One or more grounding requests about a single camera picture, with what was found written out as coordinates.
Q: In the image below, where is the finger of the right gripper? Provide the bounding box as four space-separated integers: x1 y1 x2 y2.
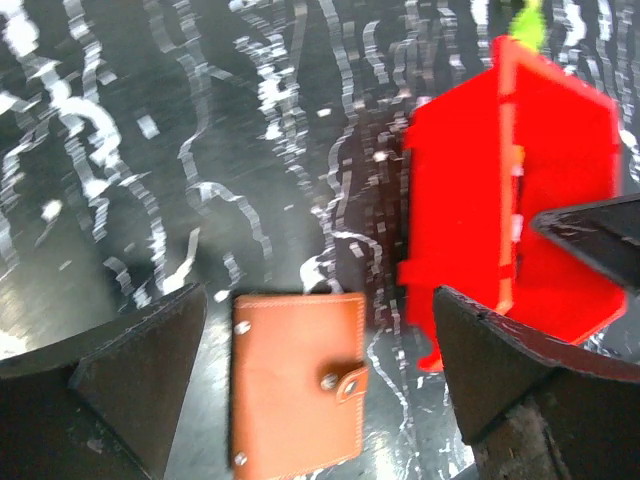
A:
531 193 639 295

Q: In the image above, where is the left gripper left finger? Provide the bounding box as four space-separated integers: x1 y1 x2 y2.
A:
1 284 207 479

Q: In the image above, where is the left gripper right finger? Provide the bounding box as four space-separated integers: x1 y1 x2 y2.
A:
433 286 639 479

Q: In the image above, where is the red plastic card box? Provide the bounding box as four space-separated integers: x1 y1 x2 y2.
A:
398 36 627 345

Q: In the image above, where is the brown leather card holder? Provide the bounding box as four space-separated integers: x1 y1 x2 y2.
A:
230 293 369 479

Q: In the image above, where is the green celery stalk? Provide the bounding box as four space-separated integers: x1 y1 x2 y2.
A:
509 0 546 52

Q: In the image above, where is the black marble pattern mat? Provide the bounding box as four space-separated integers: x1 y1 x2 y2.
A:
0 0 640 480

